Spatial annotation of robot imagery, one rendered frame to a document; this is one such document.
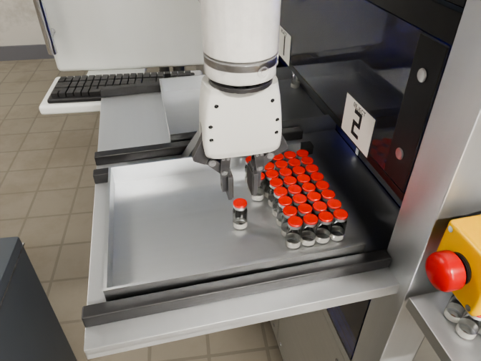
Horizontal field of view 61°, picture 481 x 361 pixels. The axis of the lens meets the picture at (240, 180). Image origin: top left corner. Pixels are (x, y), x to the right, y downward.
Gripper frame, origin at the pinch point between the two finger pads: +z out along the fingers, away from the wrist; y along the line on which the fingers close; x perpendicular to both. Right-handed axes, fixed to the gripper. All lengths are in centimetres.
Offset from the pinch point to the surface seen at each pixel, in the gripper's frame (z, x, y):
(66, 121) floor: 97, -208, 67
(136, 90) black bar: 8, -50, 14
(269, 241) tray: 8.6, 4.2, -3.4
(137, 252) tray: 8.6, 2.1, 15.5
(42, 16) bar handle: -2, -81, 37
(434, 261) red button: -3.8, 21.9, -14.6
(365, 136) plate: -4.9, 0.4, -17.8
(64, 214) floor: 97, -115, 59
